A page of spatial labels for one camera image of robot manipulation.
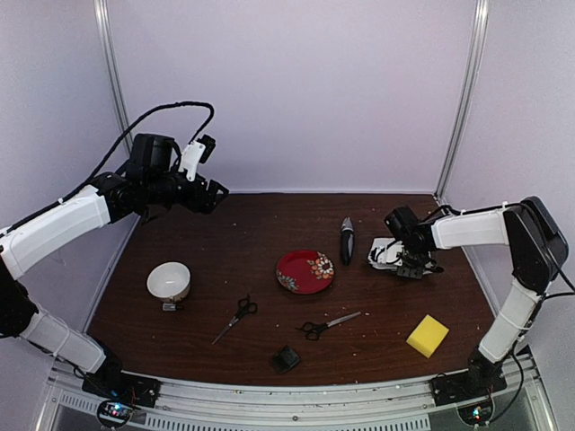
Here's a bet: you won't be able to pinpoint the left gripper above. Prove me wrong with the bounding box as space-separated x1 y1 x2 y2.
146 165 230 215

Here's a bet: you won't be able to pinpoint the black scissors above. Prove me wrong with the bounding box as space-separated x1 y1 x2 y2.
212 295 258 345
297 312 361 341

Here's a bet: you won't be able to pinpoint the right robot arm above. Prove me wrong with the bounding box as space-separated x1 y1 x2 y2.
368 197 574 397

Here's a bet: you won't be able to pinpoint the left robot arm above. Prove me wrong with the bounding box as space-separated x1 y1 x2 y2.
1 134 228 399

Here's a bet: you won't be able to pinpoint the yellow sponge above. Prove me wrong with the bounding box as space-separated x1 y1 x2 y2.
406 314 449 358

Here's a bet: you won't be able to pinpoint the white ceramic bowl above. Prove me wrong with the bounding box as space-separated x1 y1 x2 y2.
146 261 191 303

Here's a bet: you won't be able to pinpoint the red floral plate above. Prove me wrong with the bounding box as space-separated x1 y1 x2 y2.
275 250 335 295

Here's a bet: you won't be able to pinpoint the black clipper guard comb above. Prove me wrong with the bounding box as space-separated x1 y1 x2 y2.
270 346 300 374

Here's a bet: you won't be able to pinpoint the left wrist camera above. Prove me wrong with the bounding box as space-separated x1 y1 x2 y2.
178 134 216 182

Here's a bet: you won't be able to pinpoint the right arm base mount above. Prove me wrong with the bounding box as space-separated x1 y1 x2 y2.
429 366 507 407

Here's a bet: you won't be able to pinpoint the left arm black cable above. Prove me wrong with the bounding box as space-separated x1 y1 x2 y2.
57 101 216 203

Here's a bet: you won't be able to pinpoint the front aluminium rail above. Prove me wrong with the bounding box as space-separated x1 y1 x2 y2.
44 354 553 431

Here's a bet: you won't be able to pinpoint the right aluminium frame post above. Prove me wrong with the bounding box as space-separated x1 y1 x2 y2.
434 0 490 203

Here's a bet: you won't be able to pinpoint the aluminium frame post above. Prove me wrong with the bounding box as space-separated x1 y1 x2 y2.
93 0 129 132
434 0 490 203

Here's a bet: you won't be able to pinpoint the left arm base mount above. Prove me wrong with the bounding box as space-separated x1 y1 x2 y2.
82 372 161 408

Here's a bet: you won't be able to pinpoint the left aluminium frame post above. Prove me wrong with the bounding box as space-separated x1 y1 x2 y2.
93 0 129 132

